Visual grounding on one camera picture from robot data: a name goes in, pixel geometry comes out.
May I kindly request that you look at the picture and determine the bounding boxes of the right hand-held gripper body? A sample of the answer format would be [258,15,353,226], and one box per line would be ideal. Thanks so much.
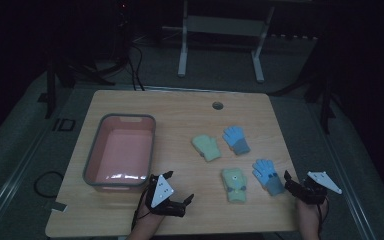
[294,171,343,205]

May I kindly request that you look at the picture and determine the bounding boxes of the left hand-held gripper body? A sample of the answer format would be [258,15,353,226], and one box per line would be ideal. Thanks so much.
[145,174,186,218]

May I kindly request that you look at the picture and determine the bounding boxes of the green mitten with face print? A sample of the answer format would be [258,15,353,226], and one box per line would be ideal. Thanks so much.
[221,167,248,204]

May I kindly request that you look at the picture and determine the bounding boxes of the black cable loop on floor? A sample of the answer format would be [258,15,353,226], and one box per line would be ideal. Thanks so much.
[33,170,65,200]

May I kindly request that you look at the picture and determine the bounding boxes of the black tripod stand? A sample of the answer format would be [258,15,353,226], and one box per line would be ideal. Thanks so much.
[269,59,337,135]
[44,49,129,120]

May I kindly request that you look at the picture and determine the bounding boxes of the person's left hand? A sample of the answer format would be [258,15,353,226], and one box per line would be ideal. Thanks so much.
[133,199,166,235]

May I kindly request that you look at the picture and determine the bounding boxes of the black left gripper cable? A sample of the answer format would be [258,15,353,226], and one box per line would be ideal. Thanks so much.
[131,188,152,232]

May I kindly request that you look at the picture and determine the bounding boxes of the pink basin with grey rim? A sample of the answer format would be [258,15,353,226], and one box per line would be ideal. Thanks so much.
[82,113,157,193]

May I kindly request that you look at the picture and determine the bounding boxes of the blue glove with face print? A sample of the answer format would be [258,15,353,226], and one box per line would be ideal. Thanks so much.
[251,158,286,197]

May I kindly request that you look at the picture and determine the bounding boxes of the black floor cables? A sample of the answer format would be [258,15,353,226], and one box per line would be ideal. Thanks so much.
[125,41,147,92]

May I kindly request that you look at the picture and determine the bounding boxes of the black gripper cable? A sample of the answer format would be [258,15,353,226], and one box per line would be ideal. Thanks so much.
[317,196,330,236]
[131,188,152,232]

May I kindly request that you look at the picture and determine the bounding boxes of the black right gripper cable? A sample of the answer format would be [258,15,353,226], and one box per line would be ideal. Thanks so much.
[317,196,330,236]

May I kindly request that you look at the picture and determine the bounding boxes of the white metal desk frame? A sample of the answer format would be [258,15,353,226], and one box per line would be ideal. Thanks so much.
[177,0,276,84]

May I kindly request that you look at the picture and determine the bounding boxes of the plain blue glove grey cuff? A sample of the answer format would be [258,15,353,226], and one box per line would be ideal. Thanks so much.
[222,125,251,156]

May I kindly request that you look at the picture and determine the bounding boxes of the plain light green mitten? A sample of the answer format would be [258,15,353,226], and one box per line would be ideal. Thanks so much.
[191,134,222,163]

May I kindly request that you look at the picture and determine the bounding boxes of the person's right hand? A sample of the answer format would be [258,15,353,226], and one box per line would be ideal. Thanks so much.
[296,197,329,225]

